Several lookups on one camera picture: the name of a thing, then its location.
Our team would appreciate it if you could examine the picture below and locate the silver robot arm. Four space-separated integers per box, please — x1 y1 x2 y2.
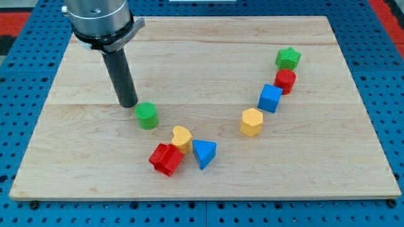
61 0 145 54

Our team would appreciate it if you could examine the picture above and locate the yellow hexagon block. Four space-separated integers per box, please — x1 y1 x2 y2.
241 108 263 137

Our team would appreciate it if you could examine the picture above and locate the blue cube block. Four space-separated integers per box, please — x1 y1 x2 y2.
258 84 283 113

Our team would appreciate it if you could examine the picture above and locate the wooden board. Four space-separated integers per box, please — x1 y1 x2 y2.
9 16 401 201

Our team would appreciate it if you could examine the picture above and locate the yellow heart block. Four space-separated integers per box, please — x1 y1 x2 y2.
171 125 193 154

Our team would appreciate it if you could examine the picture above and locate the blue triangle block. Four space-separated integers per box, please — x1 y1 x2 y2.
193 140 217 170

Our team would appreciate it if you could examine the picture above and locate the green cylinder block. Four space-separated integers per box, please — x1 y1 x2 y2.
134 102 158 130

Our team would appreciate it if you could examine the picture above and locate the red cross-shaped block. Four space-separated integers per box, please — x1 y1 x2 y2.
148 143 184 177

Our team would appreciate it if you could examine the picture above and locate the red cylinder block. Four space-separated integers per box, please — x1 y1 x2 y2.
273 69 297 95

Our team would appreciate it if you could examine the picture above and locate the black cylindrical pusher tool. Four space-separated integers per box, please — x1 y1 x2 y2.
102 49 138 108

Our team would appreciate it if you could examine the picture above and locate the green star block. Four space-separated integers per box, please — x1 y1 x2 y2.
275 47 302 70

